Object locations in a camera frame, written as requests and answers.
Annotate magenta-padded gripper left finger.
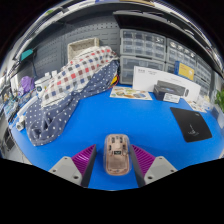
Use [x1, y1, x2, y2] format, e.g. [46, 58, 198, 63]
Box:
[48, 143, 98, 189]

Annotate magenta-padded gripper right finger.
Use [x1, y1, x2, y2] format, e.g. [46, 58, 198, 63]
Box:
[128, 144, 178, 189]

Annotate translucent pink computer mouse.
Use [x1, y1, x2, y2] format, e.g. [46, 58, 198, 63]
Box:
[103, 133, 132, 177]

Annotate black mouse pad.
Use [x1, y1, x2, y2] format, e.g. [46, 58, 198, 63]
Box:
[169, 106, 213, 143]

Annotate navy polka dot cloth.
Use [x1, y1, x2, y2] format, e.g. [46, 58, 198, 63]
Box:
[24, 59, 120, 147]

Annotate white plastic tube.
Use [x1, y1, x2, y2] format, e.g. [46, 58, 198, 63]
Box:
[14, 96, 39, 131]

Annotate colourful sticker sheet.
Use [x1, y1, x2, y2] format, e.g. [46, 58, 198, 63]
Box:
[184, 98, 209, 114]
[109, 85, 153, 101]

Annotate white keyboard packaging box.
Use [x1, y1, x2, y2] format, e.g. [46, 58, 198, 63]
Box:
[132, 65, 202, 103]

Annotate small yellow plastic object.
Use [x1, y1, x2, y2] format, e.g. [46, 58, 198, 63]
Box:
[111, 75, 120, 88]

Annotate purple plastic bag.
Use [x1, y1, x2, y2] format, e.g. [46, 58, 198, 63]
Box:
[19, 75, 35, 94]

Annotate green plant in white pot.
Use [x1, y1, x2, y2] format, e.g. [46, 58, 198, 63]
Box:
[214, 88, 224, 114]

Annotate red blue checkered cloth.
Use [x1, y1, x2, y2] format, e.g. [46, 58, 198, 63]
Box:
[39, 45, 120, 108]

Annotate yellow and blue box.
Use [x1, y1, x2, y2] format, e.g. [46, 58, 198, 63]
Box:
[173, 60, 195, 82]

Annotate white woven basket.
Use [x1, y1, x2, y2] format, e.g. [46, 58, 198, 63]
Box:
[67, 37, 100, 63]

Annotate grey pegboard panel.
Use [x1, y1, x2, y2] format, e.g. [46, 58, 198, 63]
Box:
[33, 20, 121, 79]

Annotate dark overhead shelf unit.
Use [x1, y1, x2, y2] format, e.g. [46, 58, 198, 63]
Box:
[112, 0, 224, 73]

